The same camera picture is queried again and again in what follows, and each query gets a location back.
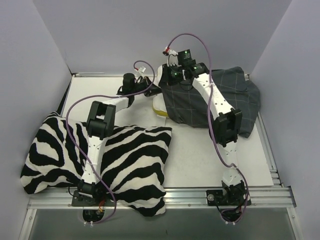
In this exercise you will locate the aluminium rail frame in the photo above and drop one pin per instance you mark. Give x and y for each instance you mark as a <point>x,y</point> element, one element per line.
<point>191,168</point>

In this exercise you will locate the zebra striped cushion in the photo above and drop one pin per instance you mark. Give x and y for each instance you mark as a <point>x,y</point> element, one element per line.
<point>133,162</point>

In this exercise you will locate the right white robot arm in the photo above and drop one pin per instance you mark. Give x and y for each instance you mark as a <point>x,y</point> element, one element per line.
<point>224,121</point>

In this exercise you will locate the white pillow with yellow edge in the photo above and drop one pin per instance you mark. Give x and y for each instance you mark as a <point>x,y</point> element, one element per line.
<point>158,104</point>

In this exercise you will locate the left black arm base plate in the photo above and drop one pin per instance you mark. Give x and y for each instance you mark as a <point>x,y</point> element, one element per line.
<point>80,200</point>

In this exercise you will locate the dark grey checked pillowcase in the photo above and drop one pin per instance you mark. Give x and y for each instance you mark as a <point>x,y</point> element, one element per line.
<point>200,101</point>

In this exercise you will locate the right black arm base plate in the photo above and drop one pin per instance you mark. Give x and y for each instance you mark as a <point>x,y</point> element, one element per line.
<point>219,197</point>

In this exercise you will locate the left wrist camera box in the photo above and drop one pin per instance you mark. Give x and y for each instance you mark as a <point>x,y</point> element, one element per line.
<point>142,69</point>

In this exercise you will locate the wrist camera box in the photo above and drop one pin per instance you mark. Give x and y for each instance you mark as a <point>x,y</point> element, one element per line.
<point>142,69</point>
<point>168,51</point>

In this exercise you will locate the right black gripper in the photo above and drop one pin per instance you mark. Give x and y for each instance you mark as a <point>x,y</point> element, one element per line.
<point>170,75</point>

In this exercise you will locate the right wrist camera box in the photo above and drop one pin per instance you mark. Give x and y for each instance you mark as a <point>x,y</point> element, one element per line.
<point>168,51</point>

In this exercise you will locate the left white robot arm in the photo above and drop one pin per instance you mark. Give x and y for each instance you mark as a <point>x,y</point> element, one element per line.
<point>100,126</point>

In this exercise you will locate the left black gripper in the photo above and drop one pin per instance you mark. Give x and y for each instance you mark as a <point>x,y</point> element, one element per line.
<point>148,86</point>

